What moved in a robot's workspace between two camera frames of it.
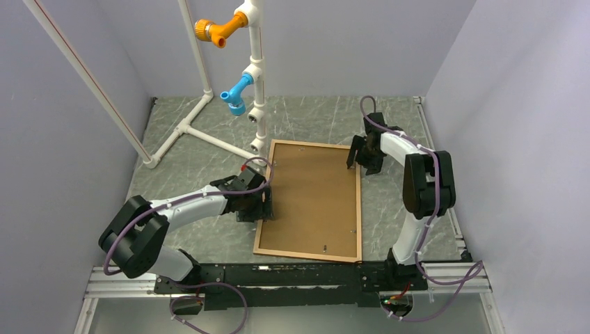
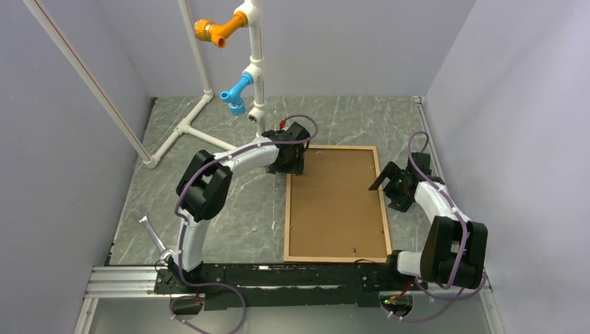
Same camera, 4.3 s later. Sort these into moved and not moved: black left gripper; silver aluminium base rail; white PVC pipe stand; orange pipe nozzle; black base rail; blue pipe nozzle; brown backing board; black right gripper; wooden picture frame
Moved: black right gripper; wooden picture frame; black left gripper; brown backing board
Not moved: black base rail; silver aluminium base rail; white PVC pipe stand; orange pipe nozzle; blue pipe nozzle
